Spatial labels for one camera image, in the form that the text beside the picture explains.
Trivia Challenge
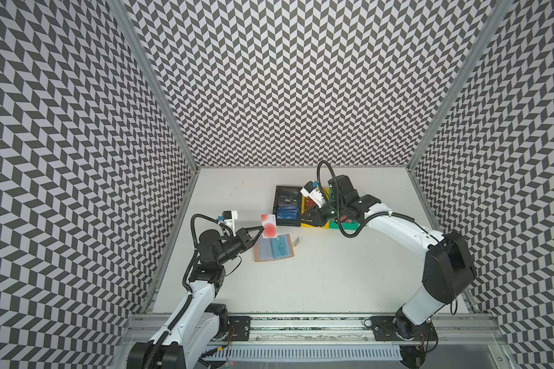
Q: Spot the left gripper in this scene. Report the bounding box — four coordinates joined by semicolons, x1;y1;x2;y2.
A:
216;225;264;265

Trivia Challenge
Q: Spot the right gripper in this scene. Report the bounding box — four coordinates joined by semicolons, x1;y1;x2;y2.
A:
296;198;345;228

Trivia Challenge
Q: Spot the red circle white card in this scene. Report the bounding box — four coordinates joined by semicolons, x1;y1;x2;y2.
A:
261;214;278;239

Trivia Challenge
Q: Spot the teal credit card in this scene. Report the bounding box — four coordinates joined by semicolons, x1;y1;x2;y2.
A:
271;235;293;260

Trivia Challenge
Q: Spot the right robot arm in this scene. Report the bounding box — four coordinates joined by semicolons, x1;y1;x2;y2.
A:
300;175;477;341

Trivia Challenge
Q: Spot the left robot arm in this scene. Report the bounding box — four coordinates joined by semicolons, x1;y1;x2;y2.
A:
126;224;264;368

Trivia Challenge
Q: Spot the blue card in black bin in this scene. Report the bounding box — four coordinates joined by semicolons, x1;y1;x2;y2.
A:
275;205;299;221

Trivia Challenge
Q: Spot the dark card in black bin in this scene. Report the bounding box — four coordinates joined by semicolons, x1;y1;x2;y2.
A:
277;194;299;208

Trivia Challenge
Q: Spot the yellow plastic bin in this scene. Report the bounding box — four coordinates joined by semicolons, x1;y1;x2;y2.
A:
302;197;327;213

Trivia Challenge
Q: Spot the black plastic bin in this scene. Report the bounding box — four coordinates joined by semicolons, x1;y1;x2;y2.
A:
272;185;303;227

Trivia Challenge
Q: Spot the green plastic bin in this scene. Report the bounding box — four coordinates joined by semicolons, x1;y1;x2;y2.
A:
328;187;359;232

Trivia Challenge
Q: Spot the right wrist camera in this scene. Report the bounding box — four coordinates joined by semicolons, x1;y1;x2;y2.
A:
300;181;327;208

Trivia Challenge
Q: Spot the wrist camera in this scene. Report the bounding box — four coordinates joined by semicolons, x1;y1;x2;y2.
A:
300;181;327;208
217;211;238;232

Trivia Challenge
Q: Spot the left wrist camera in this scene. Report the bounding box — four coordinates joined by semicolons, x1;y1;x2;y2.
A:
217;211;238;232

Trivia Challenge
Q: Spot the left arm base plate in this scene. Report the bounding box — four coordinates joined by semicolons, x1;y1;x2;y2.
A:
215;315;252;342

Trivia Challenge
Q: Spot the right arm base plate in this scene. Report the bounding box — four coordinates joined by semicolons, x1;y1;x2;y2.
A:
364;315;439;342

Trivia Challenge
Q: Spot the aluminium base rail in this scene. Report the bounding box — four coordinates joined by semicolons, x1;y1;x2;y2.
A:
121;313;506;344

